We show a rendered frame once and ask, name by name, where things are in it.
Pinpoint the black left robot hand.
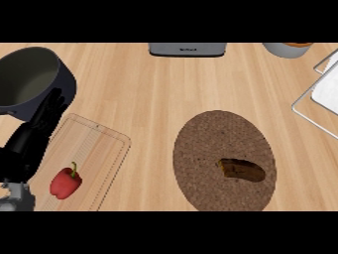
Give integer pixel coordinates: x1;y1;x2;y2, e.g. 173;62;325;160
0;87;68;184

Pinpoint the brown oval placemat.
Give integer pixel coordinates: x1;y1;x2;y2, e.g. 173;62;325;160
171;109;277;212

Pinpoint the brown pear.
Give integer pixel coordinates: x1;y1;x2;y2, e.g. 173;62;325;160
217;158;266;183

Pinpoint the pale wooden cutting board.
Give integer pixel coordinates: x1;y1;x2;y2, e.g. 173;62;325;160
26;112;131;212

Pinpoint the red bell pepper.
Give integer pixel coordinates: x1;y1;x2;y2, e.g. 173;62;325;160
49;161;84;200

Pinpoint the dark grey pot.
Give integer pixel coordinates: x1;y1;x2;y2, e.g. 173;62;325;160
0;46;78;122

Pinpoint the grey appliance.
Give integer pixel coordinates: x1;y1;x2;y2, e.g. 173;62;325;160
148;43;227;59

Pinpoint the white wire tiered shelf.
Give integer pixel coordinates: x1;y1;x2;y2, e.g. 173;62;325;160
289;43;338;145

